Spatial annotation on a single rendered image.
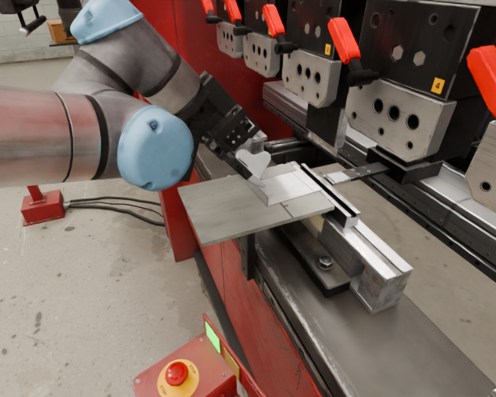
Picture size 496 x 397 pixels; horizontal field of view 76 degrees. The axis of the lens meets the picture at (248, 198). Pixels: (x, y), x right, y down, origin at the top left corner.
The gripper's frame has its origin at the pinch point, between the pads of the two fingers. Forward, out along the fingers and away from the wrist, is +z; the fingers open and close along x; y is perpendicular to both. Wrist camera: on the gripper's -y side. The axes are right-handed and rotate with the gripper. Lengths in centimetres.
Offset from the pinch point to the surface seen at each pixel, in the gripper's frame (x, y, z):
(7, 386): 48, -132, 27
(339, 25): -10.0, 22.4, -15.7
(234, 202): -0.5, -5.7, 1.2
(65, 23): 142, -15, -26
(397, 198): -4.7, 20.9, 34.6
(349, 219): -13.1, 7.4, 13.0
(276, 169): 6.9, 4.7, 9.8
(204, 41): 84, 21, 6
